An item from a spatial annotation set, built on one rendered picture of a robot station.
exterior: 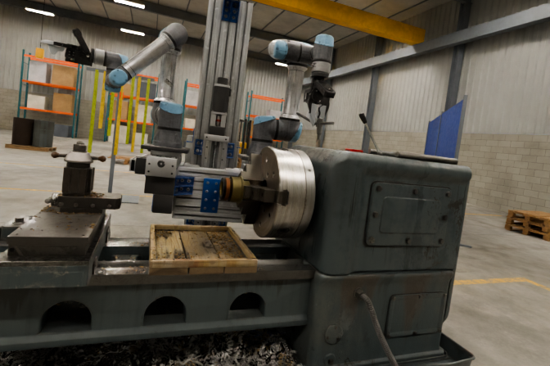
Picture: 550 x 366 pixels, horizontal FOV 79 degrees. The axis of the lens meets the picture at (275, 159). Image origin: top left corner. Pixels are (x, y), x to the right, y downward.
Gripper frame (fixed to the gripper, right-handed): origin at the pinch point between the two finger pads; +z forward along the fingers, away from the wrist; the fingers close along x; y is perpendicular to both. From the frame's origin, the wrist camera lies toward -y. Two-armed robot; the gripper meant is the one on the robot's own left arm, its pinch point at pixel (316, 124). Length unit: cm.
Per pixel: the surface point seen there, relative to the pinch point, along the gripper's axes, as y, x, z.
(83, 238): -31, 74, 38
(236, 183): -15.2, 33.6, 24.3
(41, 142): 1182, 396, 106
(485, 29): 685, -913, -441
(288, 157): -20.9, 18.9, 13.9
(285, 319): -28, 16, 65
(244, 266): -30, 32, 46
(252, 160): -7.8, 26.9, 17.0
